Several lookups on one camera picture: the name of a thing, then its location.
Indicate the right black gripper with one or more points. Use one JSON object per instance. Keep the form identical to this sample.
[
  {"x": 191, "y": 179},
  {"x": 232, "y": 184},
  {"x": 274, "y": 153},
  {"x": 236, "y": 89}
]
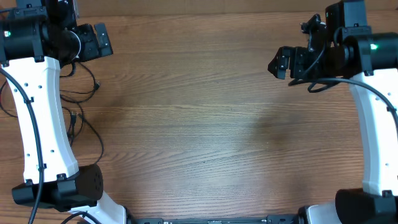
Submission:
[{"x": 296, "y": 58}]

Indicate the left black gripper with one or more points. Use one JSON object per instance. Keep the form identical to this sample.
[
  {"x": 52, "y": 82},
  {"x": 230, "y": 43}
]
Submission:
[{"x": 92, "y": 50}]

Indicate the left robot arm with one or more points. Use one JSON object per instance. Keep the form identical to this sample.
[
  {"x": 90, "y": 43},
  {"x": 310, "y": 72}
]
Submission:
[{"x": 38, "y": 38}]

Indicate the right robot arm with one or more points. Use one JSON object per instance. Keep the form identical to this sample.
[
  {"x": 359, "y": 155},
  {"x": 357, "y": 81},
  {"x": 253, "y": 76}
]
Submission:
[{"x": 343, "y": 49}]

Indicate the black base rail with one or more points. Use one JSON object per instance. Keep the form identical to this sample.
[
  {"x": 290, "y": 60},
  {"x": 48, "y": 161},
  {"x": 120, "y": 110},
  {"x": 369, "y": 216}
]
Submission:
[{"x": 214, "y": 221}]

